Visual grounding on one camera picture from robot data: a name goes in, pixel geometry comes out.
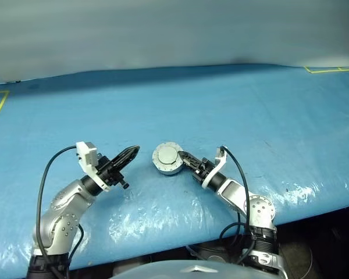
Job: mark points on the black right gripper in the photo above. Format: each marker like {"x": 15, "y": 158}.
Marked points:
{"x": 205, "y": 170}

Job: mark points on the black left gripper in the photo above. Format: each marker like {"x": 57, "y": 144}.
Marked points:
{"x": 112, "y": 174}

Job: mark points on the silver motor housing with stator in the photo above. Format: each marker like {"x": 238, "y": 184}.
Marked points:
{"x": 167, "y": 157}

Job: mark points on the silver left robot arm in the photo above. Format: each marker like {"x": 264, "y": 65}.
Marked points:
{"x": 64, "y": 209}

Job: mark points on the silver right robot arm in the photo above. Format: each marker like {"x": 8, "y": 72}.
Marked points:
{"x": 259, "y": 209}

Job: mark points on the blue plastic table cover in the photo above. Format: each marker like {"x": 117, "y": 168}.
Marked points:
{"x": 221, "y": 116}

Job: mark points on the grey rounded shape under table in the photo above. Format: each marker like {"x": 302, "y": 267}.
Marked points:
{"x": 215, "y": 253}

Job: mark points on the grey robot torso with logo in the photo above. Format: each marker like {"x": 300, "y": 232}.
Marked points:
{"x": 177, "y": 270}

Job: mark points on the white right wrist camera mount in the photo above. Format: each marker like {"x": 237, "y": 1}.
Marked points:
{"x": 221, "y": 162}

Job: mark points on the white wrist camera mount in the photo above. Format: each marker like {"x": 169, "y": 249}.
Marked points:
{"x": 87, "y": 154}
{"x": 221, "y": 162}

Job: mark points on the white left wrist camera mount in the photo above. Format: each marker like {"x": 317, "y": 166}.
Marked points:
{"x": 87, "y": 154}

